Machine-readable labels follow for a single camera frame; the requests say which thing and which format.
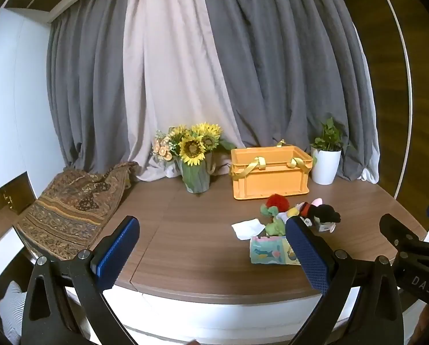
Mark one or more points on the white and yellow plush toy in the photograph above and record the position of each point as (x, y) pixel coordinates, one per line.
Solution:
(291, 211)

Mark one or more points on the white plant pot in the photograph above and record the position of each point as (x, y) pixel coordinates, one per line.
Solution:
(325, 167)

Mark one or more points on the green potted plant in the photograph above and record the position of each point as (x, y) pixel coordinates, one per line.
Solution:
(329, 134)

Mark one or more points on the wide grey curtain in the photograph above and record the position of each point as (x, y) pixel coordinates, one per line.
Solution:
(290, 61)

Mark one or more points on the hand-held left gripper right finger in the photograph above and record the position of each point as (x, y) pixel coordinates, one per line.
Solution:
(306, 255)

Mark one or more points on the white wardrobe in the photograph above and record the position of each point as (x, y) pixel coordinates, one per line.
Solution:
(16, 97)

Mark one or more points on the striped grey cloth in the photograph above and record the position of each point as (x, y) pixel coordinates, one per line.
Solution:
(9, 309)

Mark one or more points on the brown patterned blanket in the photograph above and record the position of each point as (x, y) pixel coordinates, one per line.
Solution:
(70, 208)

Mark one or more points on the red and green plush toy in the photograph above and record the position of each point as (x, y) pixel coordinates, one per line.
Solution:
(273, 222)

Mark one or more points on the sunflower bouquet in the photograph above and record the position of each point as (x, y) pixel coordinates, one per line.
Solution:
(193, 145)

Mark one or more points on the narrow grey curtain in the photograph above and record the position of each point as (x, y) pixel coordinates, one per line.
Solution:
(88, 79)

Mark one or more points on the orange plastic crate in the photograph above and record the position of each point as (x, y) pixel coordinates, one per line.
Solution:
(272, 183)

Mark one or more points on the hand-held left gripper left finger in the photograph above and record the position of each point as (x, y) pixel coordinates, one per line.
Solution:
(117, 255)

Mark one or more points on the pastel soft cloth book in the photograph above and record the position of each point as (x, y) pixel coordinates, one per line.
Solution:
(268, 251)

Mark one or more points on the green flower vase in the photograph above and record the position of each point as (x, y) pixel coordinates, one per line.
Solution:
(196, 178)

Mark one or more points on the black mouse plush toy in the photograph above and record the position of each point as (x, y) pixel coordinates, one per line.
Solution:
(326, 214)

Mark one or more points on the pale pink curtain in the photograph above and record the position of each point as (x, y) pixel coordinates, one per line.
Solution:
(175, 79)

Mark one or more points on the white paper piece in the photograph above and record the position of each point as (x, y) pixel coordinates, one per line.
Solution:
(248, 228)

